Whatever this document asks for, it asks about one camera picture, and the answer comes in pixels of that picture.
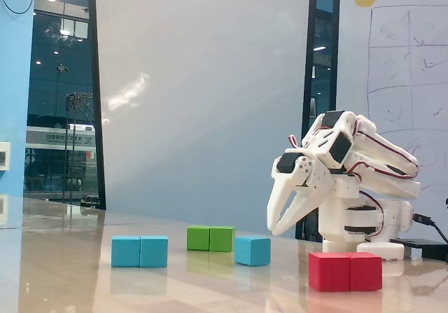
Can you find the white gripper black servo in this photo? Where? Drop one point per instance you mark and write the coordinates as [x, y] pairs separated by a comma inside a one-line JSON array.
[[293, 179]]

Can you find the small blue cube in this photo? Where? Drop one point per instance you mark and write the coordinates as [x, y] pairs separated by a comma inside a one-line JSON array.
[[252, 251]]

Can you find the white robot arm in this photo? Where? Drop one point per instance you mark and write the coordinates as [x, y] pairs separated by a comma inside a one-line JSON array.
[[385, 152]]

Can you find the long red block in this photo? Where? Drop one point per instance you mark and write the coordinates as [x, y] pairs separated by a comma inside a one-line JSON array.
[[344, 272]]

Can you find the long green block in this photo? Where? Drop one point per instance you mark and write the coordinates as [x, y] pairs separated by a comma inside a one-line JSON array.
[[210, 239]]

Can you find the long blue block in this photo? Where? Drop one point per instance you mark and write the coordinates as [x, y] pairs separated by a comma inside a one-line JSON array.
[[140, 251]]

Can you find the black power box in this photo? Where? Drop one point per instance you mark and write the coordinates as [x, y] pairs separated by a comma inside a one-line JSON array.
[[427, 248]]

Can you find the metal scaffold tower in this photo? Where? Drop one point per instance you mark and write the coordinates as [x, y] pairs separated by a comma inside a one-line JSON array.
[[70, 134]]

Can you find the black window frame pillar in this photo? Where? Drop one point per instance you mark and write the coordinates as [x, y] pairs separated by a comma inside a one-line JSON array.
[[96, 99]]

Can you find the white wall device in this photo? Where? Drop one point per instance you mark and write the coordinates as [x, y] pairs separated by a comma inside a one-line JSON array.
[[4, 155]]

